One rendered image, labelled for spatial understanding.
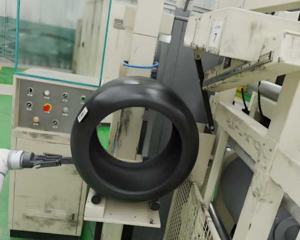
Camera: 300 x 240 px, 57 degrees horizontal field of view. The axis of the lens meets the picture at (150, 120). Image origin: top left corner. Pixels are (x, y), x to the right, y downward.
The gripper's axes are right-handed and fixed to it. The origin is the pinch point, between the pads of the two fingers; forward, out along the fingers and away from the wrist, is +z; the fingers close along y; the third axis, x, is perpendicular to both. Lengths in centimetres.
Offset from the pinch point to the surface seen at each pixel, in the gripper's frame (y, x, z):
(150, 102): -12.3, -32.3, 36.1
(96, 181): -12.2, 4.1, 14.2
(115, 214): -4.5, 26.4, 21.9
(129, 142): 27.8, 1.5, 28.7
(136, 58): 28, -46, 31
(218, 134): 25, -5, 80
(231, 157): 46, 19, 98
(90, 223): 88, 104, -3
